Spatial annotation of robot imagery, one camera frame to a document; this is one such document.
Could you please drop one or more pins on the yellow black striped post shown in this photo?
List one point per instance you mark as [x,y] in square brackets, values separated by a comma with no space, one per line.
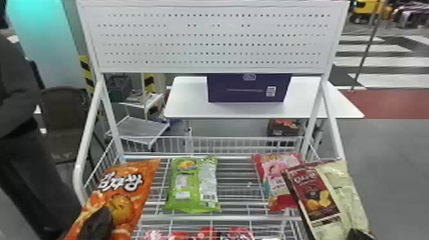
[86,75]

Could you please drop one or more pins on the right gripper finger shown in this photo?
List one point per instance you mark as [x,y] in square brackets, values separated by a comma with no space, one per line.
[361,235]

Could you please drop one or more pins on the dark blue box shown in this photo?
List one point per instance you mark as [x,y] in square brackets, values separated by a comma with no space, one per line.
[234,88]

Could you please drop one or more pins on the dark chair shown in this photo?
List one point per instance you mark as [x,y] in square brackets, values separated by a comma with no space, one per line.
[65,117]

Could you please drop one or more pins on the pale green snack packet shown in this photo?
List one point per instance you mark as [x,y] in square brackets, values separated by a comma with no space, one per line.
[348,197]

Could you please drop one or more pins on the white side table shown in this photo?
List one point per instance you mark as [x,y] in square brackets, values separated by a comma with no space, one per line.
[191,100]

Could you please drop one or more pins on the orange snack packet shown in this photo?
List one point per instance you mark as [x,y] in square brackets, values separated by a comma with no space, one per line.
[129,197]

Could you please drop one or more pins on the dark red snack packet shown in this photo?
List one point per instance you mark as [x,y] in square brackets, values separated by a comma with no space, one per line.
[313,194]

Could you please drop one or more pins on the person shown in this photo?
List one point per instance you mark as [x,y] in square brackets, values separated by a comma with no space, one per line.
[23,134]

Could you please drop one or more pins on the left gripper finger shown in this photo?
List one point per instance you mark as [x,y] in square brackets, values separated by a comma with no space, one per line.
[97,226]

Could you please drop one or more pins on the pink snack packet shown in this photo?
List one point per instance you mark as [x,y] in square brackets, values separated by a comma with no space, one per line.
[276,177]

